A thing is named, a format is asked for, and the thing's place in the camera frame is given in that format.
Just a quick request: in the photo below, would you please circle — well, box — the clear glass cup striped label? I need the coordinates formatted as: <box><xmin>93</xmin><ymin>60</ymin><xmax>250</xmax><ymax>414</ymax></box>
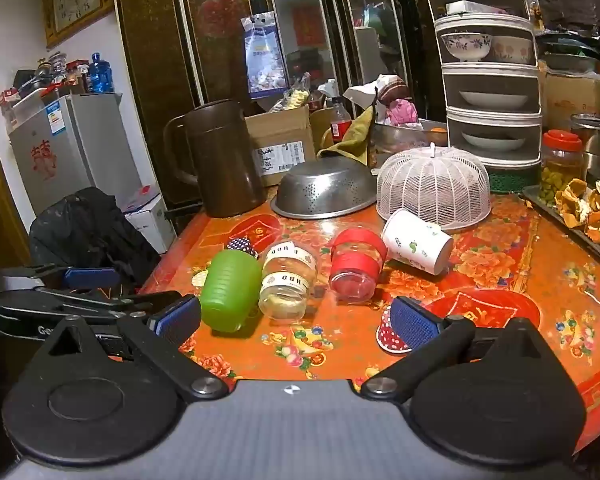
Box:
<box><xmin>258</xmin><ymin>241</ymin><xmax>319</xmax><ymax>322</ymax></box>

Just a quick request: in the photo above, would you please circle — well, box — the red floral tablecloth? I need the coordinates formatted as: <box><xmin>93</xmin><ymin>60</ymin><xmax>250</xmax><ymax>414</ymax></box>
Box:
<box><xmin>140</xmin><ymin>187</ymin><xmax>600</xmax><ymax>453</ymax></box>

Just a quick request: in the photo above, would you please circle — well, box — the white leaf print paper cup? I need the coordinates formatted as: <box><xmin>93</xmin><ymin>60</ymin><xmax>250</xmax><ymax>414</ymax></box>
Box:
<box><xmin>381</xmin><ymin>208</ymin><xmax>454</xmax><ymax>276</ymax></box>

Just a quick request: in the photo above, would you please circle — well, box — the grey small fridge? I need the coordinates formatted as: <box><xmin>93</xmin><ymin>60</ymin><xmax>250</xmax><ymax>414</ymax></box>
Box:
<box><xmin>7</xmin><ymin>92</ymin><xmax>144</xmax><ymax>217</ymax></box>

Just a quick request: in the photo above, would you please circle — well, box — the black bag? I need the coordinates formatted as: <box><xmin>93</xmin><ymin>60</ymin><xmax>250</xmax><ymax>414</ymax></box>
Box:
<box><xmin>28</xmin><ymin>186</ymin><xmax>162</xmax><ymax>288</ymax></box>

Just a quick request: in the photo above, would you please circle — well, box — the brown plastic pitcher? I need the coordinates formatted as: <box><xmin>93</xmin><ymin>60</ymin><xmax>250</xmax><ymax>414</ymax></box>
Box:
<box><xmin>162</xmin><ymin>100</ymin><xmax>267</xmax><ymax>219</ymax></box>

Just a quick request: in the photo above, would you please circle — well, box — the green woven basket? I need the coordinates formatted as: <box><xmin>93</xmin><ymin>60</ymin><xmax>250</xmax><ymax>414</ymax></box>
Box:
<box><xmin>487</xmin><ymin>164</ymin><xmax>542</xmax><ymax>194</ymax></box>

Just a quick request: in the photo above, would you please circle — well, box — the red lid pickle jar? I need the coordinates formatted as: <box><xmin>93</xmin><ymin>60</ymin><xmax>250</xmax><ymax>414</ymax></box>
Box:
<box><xmin>539</xmin><ymin>129</ymin><xmax>585</xmax><ymax>207</ymax></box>

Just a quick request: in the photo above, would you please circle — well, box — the pink cloth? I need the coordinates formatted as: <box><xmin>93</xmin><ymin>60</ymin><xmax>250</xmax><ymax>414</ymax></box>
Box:
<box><xmin>387</xmin><ymin>98</ymin><xmax>420</xmax><ymax>126</ymax></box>

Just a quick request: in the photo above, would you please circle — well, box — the pink floral bowl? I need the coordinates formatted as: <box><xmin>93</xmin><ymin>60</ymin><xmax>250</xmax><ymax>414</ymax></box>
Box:
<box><xmin>490</xmin><ymin>35</ymin><xmax>535</xmax><ymax>64</ymax></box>

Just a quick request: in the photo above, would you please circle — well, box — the blue water bottle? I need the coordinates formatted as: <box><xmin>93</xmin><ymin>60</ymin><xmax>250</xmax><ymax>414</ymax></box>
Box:
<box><xmin>88</xmin><ymin>52</ymin><xmax>112</xmax><ymax>94</ymax></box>

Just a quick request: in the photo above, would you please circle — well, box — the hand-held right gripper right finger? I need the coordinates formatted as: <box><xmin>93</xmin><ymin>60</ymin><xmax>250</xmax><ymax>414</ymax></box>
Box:
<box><xmin>359</xmin><ymin>296</ymin><xmax>557</xmax><ymax>404</ymax></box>

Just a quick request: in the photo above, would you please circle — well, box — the white carton box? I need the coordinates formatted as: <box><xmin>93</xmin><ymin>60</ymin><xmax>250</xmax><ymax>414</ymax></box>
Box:
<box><xmin>122</xmin><ymin>187</ymin><xmax>178</xmax><ymax>254</ymax></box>

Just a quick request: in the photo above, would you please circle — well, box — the green ribbed plastic cup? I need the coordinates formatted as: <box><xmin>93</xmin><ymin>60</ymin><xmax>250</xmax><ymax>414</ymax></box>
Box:
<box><xmin>199</xmin><ymin>249</ymin><xmax>264</xmax><ymax>334</ymax></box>

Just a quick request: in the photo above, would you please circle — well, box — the glass cup red sleeve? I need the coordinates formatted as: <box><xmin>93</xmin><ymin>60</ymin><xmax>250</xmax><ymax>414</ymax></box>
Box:
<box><xmin>328</xmin><ymin>227</ymin><xmax>389</xmax><ymax>304</ymax></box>

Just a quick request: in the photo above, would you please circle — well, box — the blue white plastic bag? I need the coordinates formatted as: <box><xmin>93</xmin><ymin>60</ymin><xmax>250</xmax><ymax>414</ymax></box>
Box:
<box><xmin>239</xmin><ymin>11</ymin><xmax>291</xmax><ymax>100</ymax></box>

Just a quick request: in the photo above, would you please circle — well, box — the blue polka dot paper cup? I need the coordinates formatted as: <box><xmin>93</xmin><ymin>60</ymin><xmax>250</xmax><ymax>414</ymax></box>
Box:
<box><xmin>224</xmin><ymin>236</ymin><xmax>260</xmax><ymax>260</ymax></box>

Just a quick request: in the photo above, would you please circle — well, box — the blue floral bowl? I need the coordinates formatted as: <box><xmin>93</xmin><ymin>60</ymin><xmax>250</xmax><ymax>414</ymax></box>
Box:
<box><xmin>440</xmin><ymin>32</ymin><xmax>494</xmax><ymax>63</ymax></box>

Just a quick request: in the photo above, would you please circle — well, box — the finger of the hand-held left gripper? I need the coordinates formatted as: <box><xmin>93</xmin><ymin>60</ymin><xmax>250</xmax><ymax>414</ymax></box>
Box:
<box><xmin>0</xmin><ymin>265</ymin><xmax>122</xmax><ymax>289</ymax></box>
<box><xmin>34</xmin><ymin>287</ymin><xmax>157</xmax><ymax>322</ymax></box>

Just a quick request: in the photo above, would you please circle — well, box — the white mesh food cover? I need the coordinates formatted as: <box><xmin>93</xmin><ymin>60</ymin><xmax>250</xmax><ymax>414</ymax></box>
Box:
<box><xmin>376</xmin><ymin>143</ymin><xmax>492</xmax><ymax>232</ymax></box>

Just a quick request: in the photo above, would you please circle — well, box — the white plate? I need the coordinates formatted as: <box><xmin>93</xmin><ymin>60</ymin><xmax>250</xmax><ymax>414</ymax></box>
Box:
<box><xmin>458</xmin><ymin>90</ymin><xmax>529</xmax><ymax>110</ymax></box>
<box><xmin>460</xmin><ymin>131</ymin><xmax>526</xmax><ymax>152</ymax></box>

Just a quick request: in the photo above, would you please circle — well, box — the cardboard box with label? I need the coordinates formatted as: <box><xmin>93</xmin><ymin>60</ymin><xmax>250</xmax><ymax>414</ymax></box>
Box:
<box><xmin>244</xmin><ymin>104</ymin><xmax>317</xmax><ymax>188</ymax></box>

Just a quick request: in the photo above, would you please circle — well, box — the steel kettle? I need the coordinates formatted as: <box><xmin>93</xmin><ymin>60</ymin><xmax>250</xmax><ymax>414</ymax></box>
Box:
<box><xmin>569</xmin><ymin>113</ymin><xmax>600</xmax><ymax>172</ymax></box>

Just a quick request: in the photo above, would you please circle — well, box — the tray of dried orange peels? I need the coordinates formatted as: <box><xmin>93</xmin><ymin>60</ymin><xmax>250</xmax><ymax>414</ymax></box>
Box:
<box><xmin>522</xmin><ymin>176</ymin><xmax>600</xmax><ymax>262</ymax></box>

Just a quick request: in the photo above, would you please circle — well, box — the white tiered dish rack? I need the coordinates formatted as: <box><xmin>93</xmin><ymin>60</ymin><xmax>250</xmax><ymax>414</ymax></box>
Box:
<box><xmin>425</xmin><ymin>0</ymin><xmax>544</xmax><ymax>169</ymax></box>

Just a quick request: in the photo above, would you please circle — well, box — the steel basin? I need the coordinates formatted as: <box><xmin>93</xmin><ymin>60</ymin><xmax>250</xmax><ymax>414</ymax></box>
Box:
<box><xmin>372</xmin><ymin>118</ymin><xmax>451</xmax><ymax>169</ymax></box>

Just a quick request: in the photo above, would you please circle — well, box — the steel colander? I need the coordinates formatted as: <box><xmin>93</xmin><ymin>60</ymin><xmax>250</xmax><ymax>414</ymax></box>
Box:
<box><xmin>270</xmin><ymin>155</ymin><xmax>379</xmax><ymax>220</ymax></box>

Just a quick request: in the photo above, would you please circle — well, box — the red cap drink bottle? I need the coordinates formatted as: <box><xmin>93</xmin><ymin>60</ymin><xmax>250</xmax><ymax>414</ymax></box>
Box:
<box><xmin>329</xmin><ymin>97</ymin><xmax>354</xmax><ymax>144</ymax></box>

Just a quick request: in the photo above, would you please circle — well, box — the red polka dot paper cup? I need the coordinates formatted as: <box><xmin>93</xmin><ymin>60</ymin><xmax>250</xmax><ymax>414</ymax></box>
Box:
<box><xmin>375</xmin><ymin>305</ymin><xmax>417</xmax><ymax>352</ymax></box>

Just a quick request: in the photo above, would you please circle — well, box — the brown cardboard box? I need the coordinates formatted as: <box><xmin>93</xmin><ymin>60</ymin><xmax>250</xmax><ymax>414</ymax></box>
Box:
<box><xmin>539</xmin><ymin>69</ymin><xmax>600</xmax><ymax>132</ymax></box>

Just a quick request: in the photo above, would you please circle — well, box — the olive green cloth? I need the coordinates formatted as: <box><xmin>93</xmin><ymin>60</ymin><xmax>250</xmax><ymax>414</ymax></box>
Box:
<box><xmin>317</xmin><ymin>104</ymin><xmax>377</xmax><ymax>167</ymax></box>

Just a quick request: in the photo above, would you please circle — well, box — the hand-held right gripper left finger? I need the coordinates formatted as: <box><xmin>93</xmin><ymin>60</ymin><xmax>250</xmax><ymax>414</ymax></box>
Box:
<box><xmin>44</xmin><ymin>295</ymin><xmax>229</xmax><ymax>403</ymax></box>

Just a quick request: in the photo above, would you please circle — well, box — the dark patterned cabinet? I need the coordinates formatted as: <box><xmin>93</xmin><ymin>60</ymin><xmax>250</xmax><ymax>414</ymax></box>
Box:
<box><xmin>114</xmin><ymin>0</ymin><xmax>433</xmax><ymax>208</ymax></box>

